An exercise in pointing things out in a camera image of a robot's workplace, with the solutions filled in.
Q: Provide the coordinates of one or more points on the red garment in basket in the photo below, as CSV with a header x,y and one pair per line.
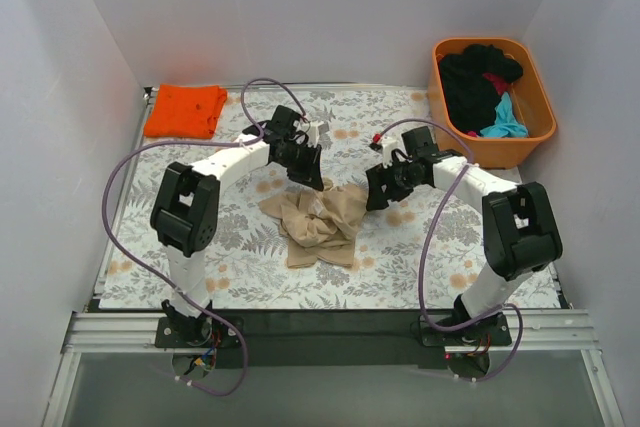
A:
x,y
499,83

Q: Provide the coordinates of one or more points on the orange plastic basket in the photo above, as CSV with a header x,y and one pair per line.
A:
x,y
530,104

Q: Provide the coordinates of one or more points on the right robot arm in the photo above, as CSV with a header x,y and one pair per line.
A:
x,y
519,231

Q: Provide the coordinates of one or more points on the floral table mat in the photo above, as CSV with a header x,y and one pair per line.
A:
x,y
281,245

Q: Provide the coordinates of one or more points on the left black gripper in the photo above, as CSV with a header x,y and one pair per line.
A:
x,y
304,161

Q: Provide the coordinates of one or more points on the aluminium mounting rail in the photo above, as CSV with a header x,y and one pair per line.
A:
x,y
117,370

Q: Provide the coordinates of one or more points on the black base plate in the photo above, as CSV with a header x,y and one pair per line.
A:
x,y
302,338

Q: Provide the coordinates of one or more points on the turquoise garment in basket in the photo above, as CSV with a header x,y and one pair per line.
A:
x,y
505,125

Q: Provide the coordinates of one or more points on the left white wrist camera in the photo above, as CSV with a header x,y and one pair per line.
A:
x,y
313,130

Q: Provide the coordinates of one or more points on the beige t shirt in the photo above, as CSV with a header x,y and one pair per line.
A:
x,y
319,225

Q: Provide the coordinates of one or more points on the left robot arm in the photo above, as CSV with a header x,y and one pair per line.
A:
x,y
185,213

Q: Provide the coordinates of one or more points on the black t shirt in basket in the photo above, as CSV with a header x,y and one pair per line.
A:
x,y
470,98

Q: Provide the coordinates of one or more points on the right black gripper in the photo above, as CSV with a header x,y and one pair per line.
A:
x,y
388,182

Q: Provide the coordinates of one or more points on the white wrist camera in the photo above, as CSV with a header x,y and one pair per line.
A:
x,y
385,146
313,130

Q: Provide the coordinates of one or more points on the folded orange t shirt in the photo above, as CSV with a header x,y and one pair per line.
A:
x,y
186,112

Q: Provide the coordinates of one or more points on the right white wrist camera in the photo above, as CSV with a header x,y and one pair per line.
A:
x,y
385,146

